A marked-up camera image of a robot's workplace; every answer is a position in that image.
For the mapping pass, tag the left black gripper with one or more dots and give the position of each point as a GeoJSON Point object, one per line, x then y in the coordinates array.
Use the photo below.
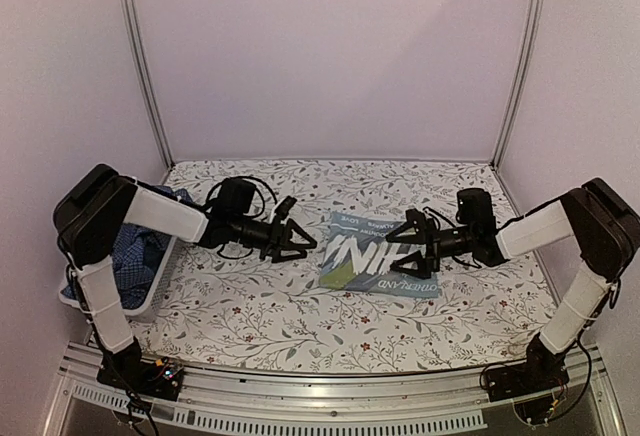
{"type": "Point", "coordinates": [275, 244]}

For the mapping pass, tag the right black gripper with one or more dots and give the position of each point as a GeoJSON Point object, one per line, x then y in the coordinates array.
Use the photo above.
{"type": "Point", "coordinates": [434, 241]}

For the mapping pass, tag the light blue t-shirt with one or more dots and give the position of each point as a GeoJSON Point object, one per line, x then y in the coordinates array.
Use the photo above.
{"type": "Point", "coordinates": [358, 259]}

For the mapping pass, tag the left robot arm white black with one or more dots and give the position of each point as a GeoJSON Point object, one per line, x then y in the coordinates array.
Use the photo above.
{"type": "Point", "coordinates": [90, 218]}

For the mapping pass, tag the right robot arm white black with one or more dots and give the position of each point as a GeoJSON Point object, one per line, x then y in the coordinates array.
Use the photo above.
{"type": "Point", "coordinates": [604, 228]}

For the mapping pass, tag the white plastic laundry basket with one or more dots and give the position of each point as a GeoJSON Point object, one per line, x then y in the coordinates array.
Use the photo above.
{"type": "Point", "coordinates": [146, 313]}

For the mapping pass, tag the floral patterned table mat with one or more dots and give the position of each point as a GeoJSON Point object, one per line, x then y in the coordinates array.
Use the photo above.
{"type": "Point", "coordinates": [236, 310]}

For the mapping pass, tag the dark blue checkered shirt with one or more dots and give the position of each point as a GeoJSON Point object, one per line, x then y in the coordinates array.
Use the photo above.
{"type": "Point", "coordinates": [137, 254]}

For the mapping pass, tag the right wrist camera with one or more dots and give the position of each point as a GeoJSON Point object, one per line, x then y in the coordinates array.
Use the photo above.
{"type": "Point", "coordinates": [417, 220]}

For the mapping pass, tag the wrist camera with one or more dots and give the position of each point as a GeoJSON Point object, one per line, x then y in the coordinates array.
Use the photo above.
{"type": "Point", "coordinates": [282, 209]}
{"type": "Point", "coordinates": [417, 220]}

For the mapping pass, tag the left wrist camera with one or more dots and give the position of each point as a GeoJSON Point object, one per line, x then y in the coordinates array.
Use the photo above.
{"type": "Point", "coordinates": [282, 209]}

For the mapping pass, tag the front aluminium rail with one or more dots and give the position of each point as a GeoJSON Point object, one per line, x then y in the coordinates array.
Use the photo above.
{"type": "Point", "coordinates": [234, 401]}

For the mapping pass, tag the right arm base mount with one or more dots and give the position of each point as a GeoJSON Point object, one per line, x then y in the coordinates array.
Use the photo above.
{"type": "Point", "coordinates": [507, 381]}

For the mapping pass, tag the right aluminium frame post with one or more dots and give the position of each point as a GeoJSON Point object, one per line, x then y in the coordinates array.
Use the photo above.
{"type": "Point", "coordinates": [526, 51]}

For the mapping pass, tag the aluminium frame post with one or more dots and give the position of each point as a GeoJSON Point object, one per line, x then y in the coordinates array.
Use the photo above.
{"type": "Point", "coordinates": [526, 51]}
{"type": "Point", "coordinates": [142, 70]}

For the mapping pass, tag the left aluminium frame post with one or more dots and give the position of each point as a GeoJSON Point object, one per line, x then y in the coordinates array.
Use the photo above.
{"type": "Point", "coordinates": [142, 70]}

